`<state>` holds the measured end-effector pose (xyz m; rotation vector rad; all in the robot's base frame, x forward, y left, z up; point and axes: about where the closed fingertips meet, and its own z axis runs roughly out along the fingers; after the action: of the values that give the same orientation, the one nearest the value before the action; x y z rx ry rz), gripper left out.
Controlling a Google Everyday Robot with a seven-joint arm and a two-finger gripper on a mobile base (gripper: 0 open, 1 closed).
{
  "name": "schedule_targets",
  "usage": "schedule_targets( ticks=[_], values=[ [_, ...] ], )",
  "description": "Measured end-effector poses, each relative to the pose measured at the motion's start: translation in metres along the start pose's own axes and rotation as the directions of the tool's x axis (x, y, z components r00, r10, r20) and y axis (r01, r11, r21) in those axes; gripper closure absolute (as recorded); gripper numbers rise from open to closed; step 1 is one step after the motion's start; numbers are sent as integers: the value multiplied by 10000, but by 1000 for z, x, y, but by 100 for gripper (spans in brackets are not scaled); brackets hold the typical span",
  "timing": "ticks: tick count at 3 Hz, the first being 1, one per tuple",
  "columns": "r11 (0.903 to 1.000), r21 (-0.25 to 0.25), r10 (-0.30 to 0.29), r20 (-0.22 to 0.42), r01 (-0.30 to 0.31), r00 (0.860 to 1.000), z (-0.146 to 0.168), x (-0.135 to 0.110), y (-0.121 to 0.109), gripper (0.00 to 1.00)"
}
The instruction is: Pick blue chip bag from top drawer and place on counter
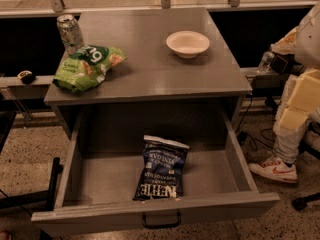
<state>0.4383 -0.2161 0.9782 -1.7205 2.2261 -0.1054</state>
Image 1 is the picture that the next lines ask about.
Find black yellow tape measure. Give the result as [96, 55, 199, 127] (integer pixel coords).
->
[17, 70, 36, 84]

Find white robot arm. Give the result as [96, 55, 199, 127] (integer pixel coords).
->
[271, 2, 320, 130]

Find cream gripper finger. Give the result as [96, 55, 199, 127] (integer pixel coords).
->
[287, 69, 320, 115]
[279, 108, 308, 130]

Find silver green soda can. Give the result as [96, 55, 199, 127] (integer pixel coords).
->
[57, 14, 84, 55]

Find small black box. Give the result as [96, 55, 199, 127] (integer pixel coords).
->
[271, 54, 295, 74]

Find open grey drawer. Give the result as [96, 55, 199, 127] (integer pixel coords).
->
[32, 104, 279, 237]

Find black floor cable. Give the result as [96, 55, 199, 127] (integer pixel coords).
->
[234, 95, 284, 152]

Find black chair base left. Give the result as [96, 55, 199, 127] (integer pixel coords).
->
[0, 157, 63, 211]

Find black drawer handle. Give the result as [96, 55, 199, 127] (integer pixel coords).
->
[142, 212, 182, 230]

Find person leg white trousers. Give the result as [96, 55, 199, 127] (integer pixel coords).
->
[273, 75, 320, 163]

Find black chair base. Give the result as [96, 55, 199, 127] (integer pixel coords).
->
[0, 157, 63, 211]
[291, 193, 320, 211]

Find clear water bottle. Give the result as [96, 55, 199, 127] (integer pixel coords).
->
[257, 51, 274, 74]

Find white bowl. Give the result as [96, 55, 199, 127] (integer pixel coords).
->
[166, 31, 210, 59]

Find grey cabinet counter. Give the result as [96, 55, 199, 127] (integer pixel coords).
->
[43, 7, 253, 139]

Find blue Kettle chip bag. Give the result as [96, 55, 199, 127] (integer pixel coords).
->
[133, 135, 189, 200]

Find black chair base right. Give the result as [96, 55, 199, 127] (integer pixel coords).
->
[291, 193, 320, 211]

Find green chip bag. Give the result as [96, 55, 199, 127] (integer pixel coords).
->
[53, 45, 127, 93]

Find white red sneaker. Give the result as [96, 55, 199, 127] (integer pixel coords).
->
[248, 156, 298, 184]

